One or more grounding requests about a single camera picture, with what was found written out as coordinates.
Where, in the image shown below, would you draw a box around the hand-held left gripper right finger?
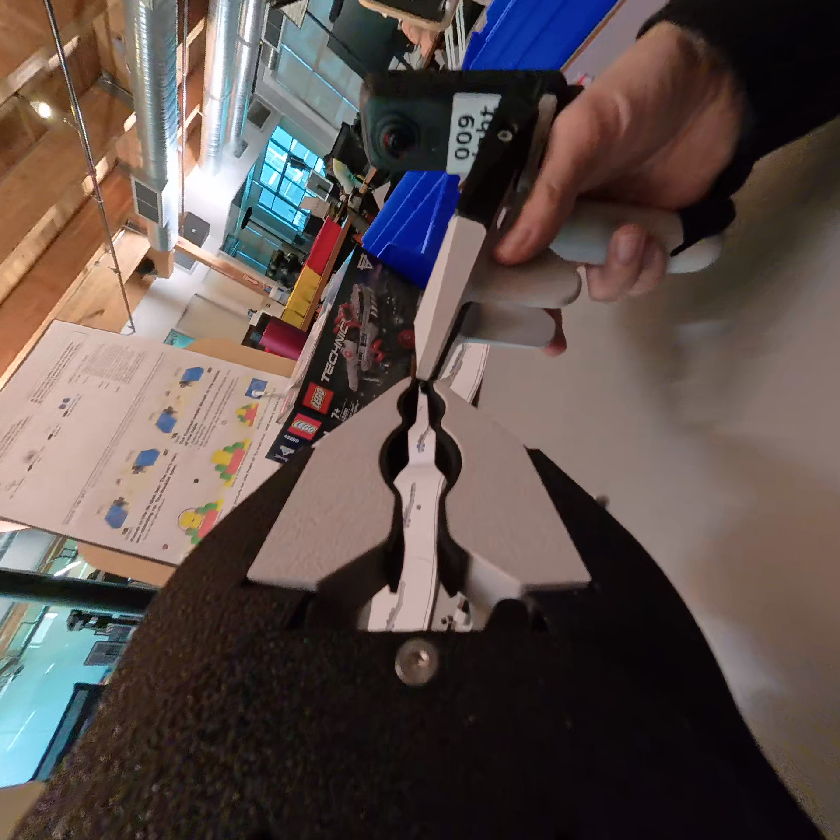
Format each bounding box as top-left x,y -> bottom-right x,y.
423,381 -> 593,629

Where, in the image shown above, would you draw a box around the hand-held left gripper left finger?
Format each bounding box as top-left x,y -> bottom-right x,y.
246,382 -> 421,592

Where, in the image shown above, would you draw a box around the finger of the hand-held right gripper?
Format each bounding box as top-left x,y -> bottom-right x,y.
413,215 -> 490,382

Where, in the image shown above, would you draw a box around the white paper sheet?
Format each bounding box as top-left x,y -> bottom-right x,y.
366,341 -> 491,632

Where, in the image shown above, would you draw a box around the white desk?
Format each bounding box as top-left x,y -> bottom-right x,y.
478,118 -> 840,840

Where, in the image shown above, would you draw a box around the person's right hand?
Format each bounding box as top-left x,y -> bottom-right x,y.
494,21 -> 750,357

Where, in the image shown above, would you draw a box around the small blue plastic bin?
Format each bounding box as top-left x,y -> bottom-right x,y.
360,169 -> 462,291

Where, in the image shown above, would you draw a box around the black toy set box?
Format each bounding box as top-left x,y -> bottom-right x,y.
265,245 -> 429,464

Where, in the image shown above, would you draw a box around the large blue plastic bin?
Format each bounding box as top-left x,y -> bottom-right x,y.
462,0 -> 619,73

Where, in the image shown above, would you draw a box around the red plastic bin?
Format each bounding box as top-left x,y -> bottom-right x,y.
304,219 -> 350,278

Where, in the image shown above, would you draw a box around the yellow plastic bin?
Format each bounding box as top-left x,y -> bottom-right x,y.
281,265 -> 330,330

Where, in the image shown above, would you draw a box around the glass window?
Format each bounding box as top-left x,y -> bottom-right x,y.
252,125 -> 317,212

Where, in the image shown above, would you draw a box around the brown cardboard board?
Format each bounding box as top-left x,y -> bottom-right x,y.
0,336 -> 298,587

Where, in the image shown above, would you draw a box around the printed instruction poster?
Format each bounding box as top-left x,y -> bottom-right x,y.
0,319 -> 298,567

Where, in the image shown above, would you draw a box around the metal ceiling pipe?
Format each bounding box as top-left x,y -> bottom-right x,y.
42,0 -> 137,333

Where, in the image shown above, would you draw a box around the narrow silver air duct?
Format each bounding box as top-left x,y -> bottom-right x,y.
202,0 -> 265,166

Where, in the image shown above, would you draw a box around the wide silver air duct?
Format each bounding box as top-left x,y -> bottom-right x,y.
123,0 -> 183,258

